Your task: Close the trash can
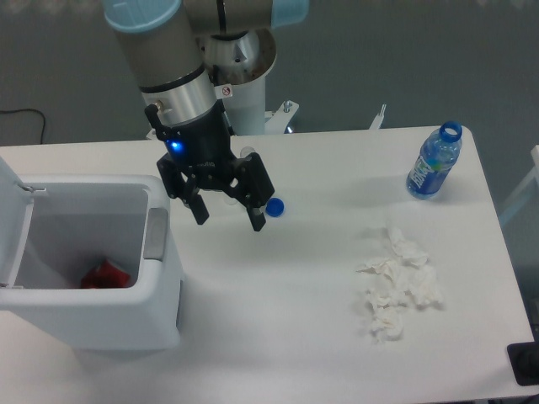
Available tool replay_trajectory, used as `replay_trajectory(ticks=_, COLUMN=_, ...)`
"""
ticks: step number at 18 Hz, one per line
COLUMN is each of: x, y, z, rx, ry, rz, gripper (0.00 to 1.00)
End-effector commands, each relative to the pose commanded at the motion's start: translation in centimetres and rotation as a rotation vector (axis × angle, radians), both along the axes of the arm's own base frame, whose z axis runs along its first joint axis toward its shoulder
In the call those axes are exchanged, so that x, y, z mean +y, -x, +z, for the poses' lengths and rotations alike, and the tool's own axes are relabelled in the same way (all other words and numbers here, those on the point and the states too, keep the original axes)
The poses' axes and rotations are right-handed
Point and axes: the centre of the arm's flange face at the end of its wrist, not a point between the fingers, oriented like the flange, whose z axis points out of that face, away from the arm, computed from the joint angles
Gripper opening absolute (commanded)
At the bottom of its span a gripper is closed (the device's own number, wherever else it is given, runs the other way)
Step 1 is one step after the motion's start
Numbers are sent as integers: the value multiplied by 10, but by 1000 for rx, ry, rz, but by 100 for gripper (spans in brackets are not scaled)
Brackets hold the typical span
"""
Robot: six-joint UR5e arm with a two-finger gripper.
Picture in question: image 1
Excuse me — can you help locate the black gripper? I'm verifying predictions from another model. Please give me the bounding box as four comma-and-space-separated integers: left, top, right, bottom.
144, 100, 275, 231

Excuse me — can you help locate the white trash can lid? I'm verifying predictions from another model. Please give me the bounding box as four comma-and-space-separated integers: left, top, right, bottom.
1, 158, 46, 288

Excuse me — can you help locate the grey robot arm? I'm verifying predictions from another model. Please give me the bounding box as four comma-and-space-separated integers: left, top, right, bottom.
103, 1, 310, 231

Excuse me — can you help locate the blue bottle cap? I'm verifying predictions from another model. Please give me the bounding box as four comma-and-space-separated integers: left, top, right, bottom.
265, 197, 286, 217

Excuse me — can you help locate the white trash can body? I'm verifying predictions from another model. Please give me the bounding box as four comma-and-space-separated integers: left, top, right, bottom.
1, 175, 183, 350

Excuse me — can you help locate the red wrapper in bin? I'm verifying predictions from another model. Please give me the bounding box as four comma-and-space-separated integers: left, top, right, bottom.
80, 260, 131, 289

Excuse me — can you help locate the crumpled white tissue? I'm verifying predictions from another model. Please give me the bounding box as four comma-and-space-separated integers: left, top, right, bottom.
355, 226, 445, 343

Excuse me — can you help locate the blue plastic bottle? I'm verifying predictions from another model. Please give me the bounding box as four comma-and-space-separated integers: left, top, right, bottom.
406, 120, 462, 200

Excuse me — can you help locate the white furniture at right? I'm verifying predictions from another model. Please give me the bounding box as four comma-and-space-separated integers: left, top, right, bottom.
499, 145, 538, 227

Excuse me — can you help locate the black device at edge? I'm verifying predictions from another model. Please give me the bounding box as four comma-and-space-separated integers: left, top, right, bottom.
507, 342, 538, 386

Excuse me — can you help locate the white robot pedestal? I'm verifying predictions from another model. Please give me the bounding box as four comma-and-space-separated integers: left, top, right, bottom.
146, 28, 301, 140

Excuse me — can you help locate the black floor cable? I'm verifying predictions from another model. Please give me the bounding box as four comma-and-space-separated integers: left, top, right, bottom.
0, 109, 46, 144

